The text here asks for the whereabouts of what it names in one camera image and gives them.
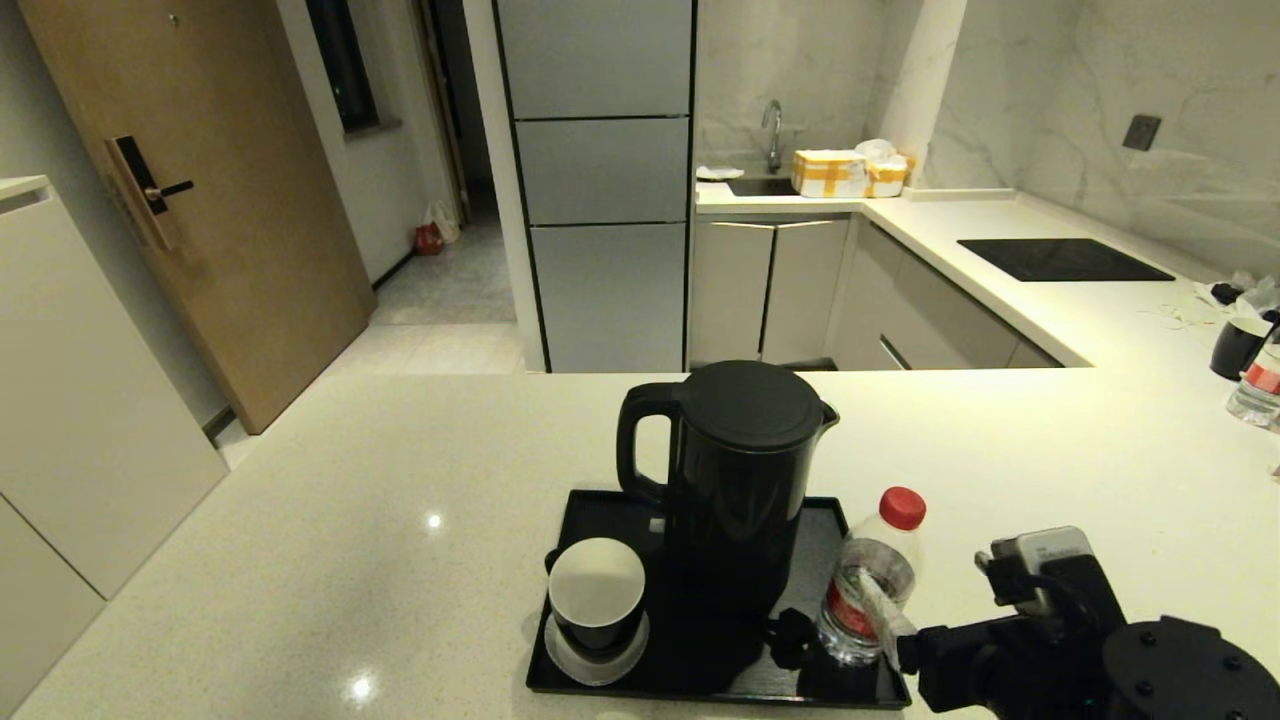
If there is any clear plastic water bottle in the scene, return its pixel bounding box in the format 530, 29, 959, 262
1226, 338, 1280, 431
817, 486, 928, 668

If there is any black electric kettle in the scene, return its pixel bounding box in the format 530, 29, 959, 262
615, 360, 841, 619

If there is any black cup white inside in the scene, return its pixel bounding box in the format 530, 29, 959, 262
1210, 315, 1273, 381
545, 537, 646, 656

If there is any grey drawer cabinet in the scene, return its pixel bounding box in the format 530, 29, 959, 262
830, 220, 1063, 371

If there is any black rectangular tray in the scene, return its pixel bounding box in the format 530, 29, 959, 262
525, 488, 913, 711

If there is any grey cabinet door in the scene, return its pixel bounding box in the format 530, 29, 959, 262
760, 220, 851, 370
689, 220, 776, 370

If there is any white saucer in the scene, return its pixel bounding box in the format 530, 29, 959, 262
543, 612, 650, 687

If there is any black induction cooktop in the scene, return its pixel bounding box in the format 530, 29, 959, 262
957, 237, 1178, 282

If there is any small cardboard box yellow tape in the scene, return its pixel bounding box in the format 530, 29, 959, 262
863, 152, 915, 197

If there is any crumpled white tissue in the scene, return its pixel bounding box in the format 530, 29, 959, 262
1192, 269, 1280, 318

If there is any tall grey refrigerator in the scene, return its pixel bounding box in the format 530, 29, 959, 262
490, 0, 698, 374

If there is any dark window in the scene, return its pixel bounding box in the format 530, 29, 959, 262
305, 0, 383, 135

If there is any wooden door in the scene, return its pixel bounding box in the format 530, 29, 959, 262
18, 0, 378, 436

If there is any white cabinet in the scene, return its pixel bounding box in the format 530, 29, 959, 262
0, 177, 231, 691

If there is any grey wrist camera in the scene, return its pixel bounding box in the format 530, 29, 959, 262
975, 526, 1098, 613

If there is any thin white cable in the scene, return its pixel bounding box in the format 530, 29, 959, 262
1137, 297, 1218, 330

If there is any black door lock handle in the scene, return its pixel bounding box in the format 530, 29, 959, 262
105, 135, 195, 252

